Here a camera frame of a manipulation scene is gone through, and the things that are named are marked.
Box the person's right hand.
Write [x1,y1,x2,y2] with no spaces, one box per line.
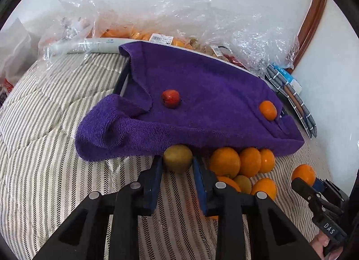
[310,231,343,260]

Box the clear bag of oranges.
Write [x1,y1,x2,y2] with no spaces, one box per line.
[38,0,202,50]

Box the red round fruit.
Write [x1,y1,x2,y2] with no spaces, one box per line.
[161,89,181,109]

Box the large orange front left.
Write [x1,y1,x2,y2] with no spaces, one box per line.
[208,147,241,178]

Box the clear bag of brown fruits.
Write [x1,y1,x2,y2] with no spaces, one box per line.
[183,0,299,76]

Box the purple towel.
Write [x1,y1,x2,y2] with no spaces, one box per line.
[75,43,304,161]

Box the blue white packet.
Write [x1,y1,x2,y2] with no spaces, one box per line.
[272,64,302,94]

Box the green yellow round fruit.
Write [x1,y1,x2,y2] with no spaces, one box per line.
[163,144,193,173]

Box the brown wooden door frame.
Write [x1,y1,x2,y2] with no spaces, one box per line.
[286,0,327,74]

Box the white plastic bag left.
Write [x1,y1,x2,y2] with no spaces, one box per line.
[1,19,37,93]

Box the striped quilted bed cover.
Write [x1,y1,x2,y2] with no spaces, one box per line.
[1,53,218,259]

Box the white barcode price label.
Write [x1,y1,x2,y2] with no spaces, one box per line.
[149,33,174,45]

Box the grey checked folded cloth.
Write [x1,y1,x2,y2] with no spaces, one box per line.
[265,65,318,138]

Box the small yellow green fruit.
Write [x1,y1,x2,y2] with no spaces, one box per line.
[234,175,252,194]

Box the white cardboard box edge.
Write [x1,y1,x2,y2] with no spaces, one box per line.
[47,38,253,73]

